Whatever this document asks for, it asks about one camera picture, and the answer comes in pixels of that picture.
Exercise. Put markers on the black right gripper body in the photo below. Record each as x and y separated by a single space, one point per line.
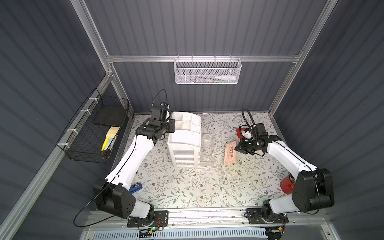
243 147

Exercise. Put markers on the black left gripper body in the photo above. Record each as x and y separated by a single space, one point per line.
167 126

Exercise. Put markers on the white plastic drawer organizer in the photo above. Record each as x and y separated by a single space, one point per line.
185 143

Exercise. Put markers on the clear plastic drawer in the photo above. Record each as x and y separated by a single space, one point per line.
207 150

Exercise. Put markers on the red postcard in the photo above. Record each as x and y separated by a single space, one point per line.
238 131

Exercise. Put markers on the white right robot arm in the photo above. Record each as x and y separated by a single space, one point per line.
313 189

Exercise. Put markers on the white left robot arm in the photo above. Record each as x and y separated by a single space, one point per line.
112 195

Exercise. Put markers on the black notebook in basket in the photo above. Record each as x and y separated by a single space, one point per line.
110 116

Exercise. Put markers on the yellow sticky notes pad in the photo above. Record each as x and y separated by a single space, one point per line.
112 132

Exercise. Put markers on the red pencil cup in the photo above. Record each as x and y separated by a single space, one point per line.
287 184

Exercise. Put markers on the blue stapler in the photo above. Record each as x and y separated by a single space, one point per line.
135 188

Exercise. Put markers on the white marker in basket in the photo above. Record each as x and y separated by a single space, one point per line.
226 78

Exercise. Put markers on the white vented strip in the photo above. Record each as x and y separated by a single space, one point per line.
184 234

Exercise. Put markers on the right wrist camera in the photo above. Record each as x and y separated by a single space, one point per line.
247 134

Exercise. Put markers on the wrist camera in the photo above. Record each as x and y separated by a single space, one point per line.
164 107
247 134

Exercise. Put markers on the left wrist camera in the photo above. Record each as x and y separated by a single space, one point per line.
164 107

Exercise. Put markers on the white wire mesh basket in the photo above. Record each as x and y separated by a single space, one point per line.
202 71

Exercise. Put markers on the black wire wall basket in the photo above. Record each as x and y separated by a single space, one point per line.
85 141

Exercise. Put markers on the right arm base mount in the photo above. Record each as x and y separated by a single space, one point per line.
264 216

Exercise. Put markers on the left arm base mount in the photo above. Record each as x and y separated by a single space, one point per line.
154 219

